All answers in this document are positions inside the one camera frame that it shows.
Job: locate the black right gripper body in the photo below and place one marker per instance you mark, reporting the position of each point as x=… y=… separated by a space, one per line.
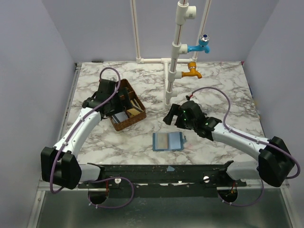
x=178 y=116

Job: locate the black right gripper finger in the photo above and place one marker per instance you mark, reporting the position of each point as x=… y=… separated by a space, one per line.
x=174 y=110
x=181 y=121

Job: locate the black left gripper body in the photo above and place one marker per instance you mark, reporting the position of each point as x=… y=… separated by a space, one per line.
x=127 y=100

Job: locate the gold card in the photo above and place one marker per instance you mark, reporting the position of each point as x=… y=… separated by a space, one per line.
x=135 y=109

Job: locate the white card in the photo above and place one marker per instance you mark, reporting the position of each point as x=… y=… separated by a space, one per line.
x=120 y=117

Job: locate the blue leather card holder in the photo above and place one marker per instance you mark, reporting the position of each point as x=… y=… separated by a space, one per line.
x=173 y=141

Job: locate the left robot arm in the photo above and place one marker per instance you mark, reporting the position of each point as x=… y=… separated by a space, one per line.
x=59 y=163

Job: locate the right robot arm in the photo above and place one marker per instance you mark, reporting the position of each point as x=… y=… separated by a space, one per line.
x=272 y=161

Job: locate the woven brown basket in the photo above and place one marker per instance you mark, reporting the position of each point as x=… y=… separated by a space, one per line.
x=131 y=120

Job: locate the orange plastic faucet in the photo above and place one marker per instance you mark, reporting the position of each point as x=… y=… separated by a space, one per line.
x=192 y=71

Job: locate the blue plastic faucet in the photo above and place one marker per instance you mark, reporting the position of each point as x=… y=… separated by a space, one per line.
x=202 y=44

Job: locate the black mounting rail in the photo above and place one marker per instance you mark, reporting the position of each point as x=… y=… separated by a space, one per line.
x=163 y=181

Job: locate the white pvc pipe frame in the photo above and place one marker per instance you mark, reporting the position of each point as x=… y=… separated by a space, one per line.
x=178 y=62

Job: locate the aluminium frame rail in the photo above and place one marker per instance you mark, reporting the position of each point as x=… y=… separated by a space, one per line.
x=42 y=186

